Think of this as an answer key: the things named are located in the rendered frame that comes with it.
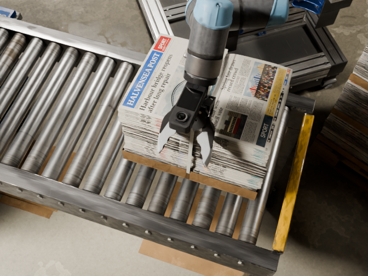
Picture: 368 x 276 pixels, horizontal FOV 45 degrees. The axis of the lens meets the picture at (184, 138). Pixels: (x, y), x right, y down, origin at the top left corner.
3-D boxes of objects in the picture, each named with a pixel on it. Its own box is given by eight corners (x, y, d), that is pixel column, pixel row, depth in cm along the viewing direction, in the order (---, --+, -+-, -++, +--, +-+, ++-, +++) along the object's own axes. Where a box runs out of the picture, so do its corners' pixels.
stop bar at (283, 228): (314, 118, 133) (316, 115, 132) (283, 256, 114) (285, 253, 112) (303, 115, 134) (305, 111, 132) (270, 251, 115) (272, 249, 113)
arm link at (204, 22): (231, -3, 90) (240, 6, 82) (219, 49, 95) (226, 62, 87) (193, -10, 88) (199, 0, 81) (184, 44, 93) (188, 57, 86)
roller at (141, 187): (191, 85, 145) (192, 76, 141) (140, 217, 124) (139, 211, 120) (177, 81, 146) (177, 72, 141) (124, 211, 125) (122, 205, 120)
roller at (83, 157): (136, 70, 148) (134, 61, 143) (77, 196, 127) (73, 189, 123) (122, 66, 149) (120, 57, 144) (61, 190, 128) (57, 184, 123)
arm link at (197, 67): (218, 63, 86) (179, 53, 88) (214, 85, 88) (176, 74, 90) (226, 53, 93) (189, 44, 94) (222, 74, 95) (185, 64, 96)
